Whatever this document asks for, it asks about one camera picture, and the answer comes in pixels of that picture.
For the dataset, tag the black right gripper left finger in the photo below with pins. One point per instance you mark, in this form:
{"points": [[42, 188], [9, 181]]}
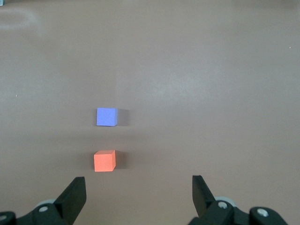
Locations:
{"points": [[68, 201]]}

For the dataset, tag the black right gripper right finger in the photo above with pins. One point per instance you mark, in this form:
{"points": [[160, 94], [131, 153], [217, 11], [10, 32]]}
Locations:
{"points": [[206, 201]]}

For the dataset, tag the orange foam block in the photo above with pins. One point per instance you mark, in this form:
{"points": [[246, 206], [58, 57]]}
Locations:
{"points": [[104, 161]]}

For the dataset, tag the purple foam block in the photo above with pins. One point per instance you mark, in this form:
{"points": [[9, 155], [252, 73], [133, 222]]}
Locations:
{"points": [[106, 117]]}

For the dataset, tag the brown table cloth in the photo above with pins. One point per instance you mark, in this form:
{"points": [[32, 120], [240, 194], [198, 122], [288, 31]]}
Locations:
{"points": [[187, 93]]}

